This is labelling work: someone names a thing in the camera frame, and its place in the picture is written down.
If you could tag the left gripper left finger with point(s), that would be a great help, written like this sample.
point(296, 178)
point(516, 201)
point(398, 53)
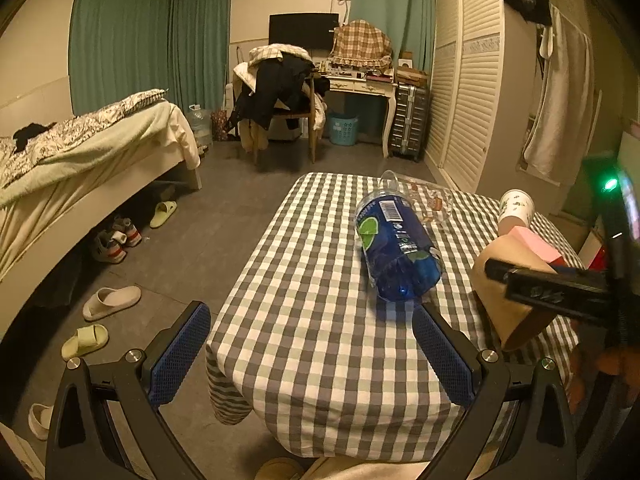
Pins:
point(83, 442)

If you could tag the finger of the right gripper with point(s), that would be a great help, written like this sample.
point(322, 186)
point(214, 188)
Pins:
point(582, 295)

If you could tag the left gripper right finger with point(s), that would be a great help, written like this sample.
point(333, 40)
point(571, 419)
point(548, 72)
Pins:
point(538, 440)

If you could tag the brown paper cup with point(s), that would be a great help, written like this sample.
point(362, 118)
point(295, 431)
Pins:
point(516, 324)

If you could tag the pink faceted cup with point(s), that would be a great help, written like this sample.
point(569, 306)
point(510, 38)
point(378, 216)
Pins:
point(538, 245)

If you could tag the white patterned paper cup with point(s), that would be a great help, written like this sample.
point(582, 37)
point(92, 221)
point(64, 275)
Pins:
point(516, 208)

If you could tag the hanging white towel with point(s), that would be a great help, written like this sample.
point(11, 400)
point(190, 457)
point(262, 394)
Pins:
point(561, 131)

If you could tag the white slipper at edge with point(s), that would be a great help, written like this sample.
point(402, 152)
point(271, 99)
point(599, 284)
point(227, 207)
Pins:
point(39, 420)

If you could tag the beige slipper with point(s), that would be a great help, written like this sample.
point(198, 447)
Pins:
point(107, 301)

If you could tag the white louvered wardrobe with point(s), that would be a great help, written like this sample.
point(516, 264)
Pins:
point(465, 84)

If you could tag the pair of sneakers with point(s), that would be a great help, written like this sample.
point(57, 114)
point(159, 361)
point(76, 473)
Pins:
point(110, 246)

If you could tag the blue plastic bottle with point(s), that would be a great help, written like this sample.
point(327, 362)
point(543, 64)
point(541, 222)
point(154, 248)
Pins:
point(402, 261)

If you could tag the silver suitcase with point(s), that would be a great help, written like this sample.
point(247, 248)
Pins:
point(408, 132)

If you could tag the grey white checked tablecloth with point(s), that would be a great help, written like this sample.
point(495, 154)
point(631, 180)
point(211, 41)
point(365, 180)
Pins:
point(304, 342)

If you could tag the light green slipper under bed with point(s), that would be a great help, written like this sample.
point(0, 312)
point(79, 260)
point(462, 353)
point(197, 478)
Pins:
point(162, 212)

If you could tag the white desk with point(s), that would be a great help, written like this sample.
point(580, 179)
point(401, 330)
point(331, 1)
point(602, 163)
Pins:
point(370, 87)

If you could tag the bed with patterned bedding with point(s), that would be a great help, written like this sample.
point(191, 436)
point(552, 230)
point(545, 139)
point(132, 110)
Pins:
point(72, 176)

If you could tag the blue laundry basket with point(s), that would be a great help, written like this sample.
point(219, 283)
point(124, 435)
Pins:
point(343, 129)

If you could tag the teal curtain behind desk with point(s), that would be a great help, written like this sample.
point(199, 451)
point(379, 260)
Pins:
point(410, 25)

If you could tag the plaid cloth cover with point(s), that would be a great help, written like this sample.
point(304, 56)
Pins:
point(362, 45)

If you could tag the large water jug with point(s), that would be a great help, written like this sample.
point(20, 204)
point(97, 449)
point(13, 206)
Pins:
point(200, 121)

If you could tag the black monitor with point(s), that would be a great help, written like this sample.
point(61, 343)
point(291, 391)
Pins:
point(311, 31)

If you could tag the wooden chair with clothes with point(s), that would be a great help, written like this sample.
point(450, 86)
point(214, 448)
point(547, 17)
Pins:
point(277, 80)

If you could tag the teal window curtain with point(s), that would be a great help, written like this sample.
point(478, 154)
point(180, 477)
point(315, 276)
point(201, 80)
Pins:
point(120, 47)

